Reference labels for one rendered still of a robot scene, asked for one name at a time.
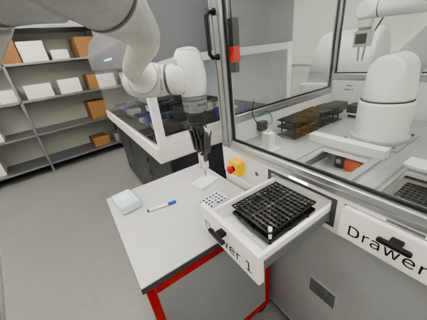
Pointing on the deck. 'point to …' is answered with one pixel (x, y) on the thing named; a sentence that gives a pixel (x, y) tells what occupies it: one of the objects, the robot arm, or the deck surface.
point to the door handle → (209, 33)
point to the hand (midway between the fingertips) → (203, 160)
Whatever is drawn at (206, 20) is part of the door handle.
